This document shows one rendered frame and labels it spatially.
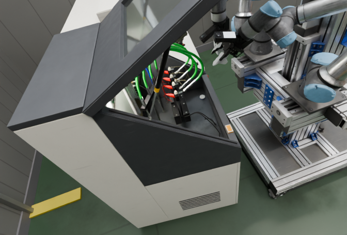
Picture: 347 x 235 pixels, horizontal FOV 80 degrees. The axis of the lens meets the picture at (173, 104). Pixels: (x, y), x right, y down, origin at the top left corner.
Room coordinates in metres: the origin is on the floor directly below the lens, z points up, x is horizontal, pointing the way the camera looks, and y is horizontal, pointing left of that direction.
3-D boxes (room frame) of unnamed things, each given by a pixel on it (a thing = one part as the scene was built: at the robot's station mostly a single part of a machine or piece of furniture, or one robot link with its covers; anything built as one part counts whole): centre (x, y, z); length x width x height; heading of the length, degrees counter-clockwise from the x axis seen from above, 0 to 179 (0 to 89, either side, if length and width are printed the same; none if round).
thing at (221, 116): (0.89, -0.27, 0.87); 0.62 x 0.04 x 0.16; 178
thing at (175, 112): (1.01, -0.04, 0.91); 0.34 x 0.10 x 0.15; 178
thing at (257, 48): (1.18, -0.71, 1.09); 0.15 x 0.15 x 0.10
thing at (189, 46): (1.59, -0.21, 0.96); 0.70 x 0.22 x 0.03; 178
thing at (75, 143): (1.26, 0.42, 0.75); 1.40 x 0.28 x 1.50; 178
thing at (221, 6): (1.01, -0.35, 1.54); 0.09 x 0.08 x 0.11; 135
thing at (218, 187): (0.89, 0.00, 0.39); 0.70 x 0.58 x 0.79; 178
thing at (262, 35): (1.19, -0.71, 1.20); 0.13 x 0.12 x 0.14; 45
